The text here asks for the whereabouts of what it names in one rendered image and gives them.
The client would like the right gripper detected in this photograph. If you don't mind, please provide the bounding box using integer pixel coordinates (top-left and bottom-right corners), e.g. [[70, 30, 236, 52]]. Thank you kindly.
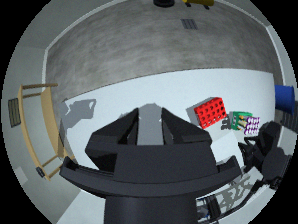
[[238, 135, 261, 173]]

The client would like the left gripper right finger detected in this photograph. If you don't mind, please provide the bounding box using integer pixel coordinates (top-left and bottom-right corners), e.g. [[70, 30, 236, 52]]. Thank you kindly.
[[161, 107, 212, 146]]

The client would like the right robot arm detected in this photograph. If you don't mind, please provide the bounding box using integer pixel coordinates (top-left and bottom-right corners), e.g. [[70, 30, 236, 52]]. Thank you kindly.
[[252, 121, 293, 191]]

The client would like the red tube rack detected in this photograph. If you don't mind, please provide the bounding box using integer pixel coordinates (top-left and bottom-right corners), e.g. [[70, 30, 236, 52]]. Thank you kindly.
[[194, 97, 227, 129]]

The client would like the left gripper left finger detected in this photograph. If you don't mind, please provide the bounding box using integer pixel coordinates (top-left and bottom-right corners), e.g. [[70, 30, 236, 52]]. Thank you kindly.
[[89, 108, 139, 145]]

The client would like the green tube rack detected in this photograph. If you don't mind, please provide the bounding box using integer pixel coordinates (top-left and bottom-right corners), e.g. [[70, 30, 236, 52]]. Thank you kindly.
[[231, 111, 253, 131]]

